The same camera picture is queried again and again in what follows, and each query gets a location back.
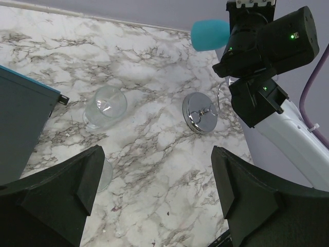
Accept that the dark grey flat box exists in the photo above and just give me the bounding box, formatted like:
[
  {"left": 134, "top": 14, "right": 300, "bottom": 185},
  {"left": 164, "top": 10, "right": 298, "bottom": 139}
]
[{"left": 1, "top": 66, "right": 69, "bottom": 185}]

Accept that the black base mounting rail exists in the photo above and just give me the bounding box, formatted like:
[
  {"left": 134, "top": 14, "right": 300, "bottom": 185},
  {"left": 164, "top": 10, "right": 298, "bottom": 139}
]
[{"left": 208, "top": 230, "right": 233, "bottom": 247}]

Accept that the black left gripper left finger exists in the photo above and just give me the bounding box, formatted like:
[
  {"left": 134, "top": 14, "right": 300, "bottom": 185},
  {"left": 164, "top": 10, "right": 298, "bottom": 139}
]
[{"left": 1, "top": 145, "right": 105, "bottom": 246}]

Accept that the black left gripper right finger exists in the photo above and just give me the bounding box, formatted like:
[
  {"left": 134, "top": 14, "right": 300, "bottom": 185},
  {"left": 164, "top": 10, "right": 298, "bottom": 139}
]
[{"left": 211, "top": 146, "right": 328, "bottom": 246}]

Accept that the clear ribbed wine glass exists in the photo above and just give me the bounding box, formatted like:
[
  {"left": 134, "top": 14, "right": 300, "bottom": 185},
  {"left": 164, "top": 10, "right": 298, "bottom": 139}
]
[{"left": 97, "top": 158, "right": 113, "bottom": 193}]

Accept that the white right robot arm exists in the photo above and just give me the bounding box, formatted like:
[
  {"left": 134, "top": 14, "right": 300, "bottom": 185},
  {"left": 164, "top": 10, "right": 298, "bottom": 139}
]
[{"left": 213, "top": 1, "right": 328, "bottom": 191}]

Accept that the chrome wine glass rack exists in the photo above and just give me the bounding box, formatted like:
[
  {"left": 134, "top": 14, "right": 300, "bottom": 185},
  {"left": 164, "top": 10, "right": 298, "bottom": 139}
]
[{"left": 182, "top": 77, "right": 234, "bottom": 134}]

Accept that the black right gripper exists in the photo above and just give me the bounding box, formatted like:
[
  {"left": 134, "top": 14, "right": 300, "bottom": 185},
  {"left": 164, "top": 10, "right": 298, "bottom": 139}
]
[{"left": 213, "top": 1, "right": 319, "bottom": 77}]

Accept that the blue wine glass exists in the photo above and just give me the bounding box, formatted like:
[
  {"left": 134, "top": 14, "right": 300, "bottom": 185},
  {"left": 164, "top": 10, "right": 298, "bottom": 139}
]
[{"left": 191, "top": 19, "right": 230, "bottom": 51}]

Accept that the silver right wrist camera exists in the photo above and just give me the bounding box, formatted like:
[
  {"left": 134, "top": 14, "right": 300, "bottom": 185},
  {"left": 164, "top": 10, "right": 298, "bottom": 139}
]
[{"left": 235, "top": 0, "right": 276, "bottom": 8}]

